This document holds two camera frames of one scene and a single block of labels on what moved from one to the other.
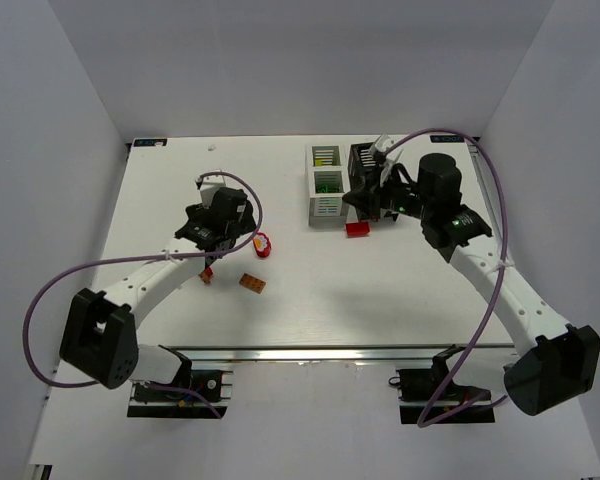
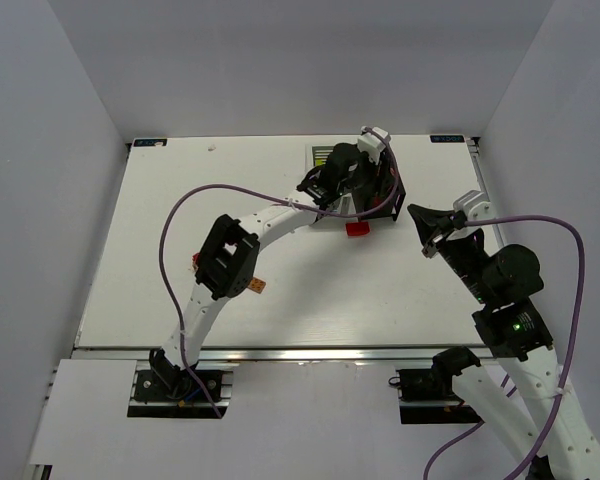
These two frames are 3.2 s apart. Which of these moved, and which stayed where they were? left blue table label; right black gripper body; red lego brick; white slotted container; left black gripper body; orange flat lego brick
Moved: left black gripper body; right black gripper body
Stayed: white slotted container; red lego brick; left blue table label; orange flat lego brick
